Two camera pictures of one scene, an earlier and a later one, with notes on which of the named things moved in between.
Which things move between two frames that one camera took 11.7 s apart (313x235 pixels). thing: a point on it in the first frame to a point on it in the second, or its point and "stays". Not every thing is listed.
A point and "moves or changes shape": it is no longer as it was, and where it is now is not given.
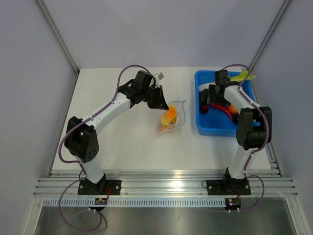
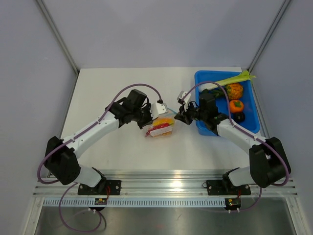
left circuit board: (100, 200) stays
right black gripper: (212, 90) to (184, 118)
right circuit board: (233, 203) stays
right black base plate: (228, 187) stays
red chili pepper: (226, 108) to (158, 127)
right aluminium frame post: (269, 33) stays
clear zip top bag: (174, 117) moves or changes shape
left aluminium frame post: (76, 70) stays
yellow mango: (169, 118) to (162, 120)
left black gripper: (160, 103) to (147, 108)
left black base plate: (105, 187) stays
